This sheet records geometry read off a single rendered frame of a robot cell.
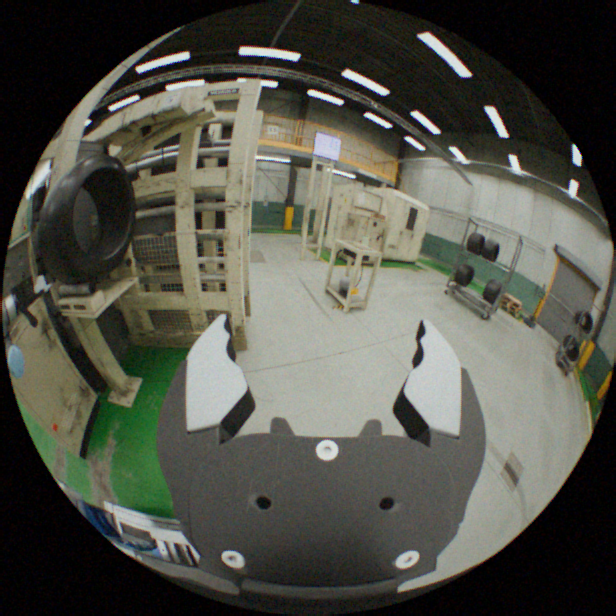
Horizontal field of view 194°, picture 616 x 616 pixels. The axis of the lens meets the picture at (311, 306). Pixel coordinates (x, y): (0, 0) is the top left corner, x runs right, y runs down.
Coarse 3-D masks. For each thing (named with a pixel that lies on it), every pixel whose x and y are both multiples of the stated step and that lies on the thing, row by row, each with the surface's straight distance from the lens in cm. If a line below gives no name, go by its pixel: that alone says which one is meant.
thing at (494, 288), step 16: (464, 240) 475; (480, 240) 474; (496, 256) 507; (464, 272) 467; (512, 272) 496; (448, 288) 485; (464, 288) 481; (496, 288) 447; (480, 304) 479; (496, 304) 490
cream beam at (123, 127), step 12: (156, 96) 123; (180, 96) 112; (192, 96) 121; (132, 108) 131; (144, 108) 123; (156, 108) 117; (168, 108) 112; (180, 108) 110; (192, 108) 121; (108, 120) 145; (120, 120) 133; (132, 120) 125; (144, 120) 122; (156, 120) 123; (168, 120) 123; (108, 132) 138; (120, 132) 135; (132, 132) 137; (120, 144) 156
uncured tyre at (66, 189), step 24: (96, 168) 95; (120, 168) 106; (72, 192) 86; (96, 192) 129; (120, 192) 123; (48, 216) 90; (72, 216) 85; (120, 216) 125; (48, 240) 89; (72, 240) 84; (96, 240) 127; (120, 240) 120; (48, 264) 98; (72, 264) 86; (96, 264) 92
